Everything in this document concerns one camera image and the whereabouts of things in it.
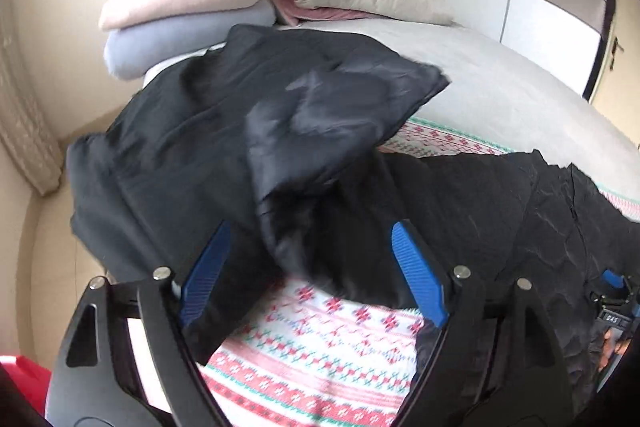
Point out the grey bed sheet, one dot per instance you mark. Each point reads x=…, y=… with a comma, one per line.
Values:
x=500, y=82

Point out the large black jacket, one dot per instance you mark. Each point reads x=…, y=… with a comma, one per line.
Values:
x=200, y=132

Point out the blue-grey pillow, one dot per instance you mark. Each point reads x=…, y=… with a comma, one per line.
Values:
x=165, y=42

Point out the cream door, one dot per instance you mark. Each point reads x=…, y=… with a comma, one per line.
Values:
x=625, y=107

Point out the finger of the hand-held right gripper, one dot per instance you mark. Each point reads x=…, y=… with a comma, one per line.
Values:
x=611, y=278

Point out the red plastic object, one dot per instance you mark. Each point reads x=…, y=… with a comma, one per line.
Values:
x=22, y=377

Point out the white red patterned blanket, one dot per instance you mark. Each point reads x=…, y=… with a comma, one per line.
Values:
x=310, y=357

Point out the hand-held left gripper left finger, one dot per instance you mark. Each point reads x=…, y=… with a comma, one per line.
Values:
x=209, y=268

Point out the white brown wardrobe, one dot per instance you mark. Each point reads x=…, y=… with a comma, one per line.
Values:
x=540, y=7

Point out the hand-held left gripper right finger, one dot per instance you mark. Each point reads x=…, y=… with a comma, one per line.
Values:
x=416, y=274

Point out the beige curtain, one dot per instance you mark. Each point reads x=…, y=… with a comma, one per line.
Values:
x=25, y=117

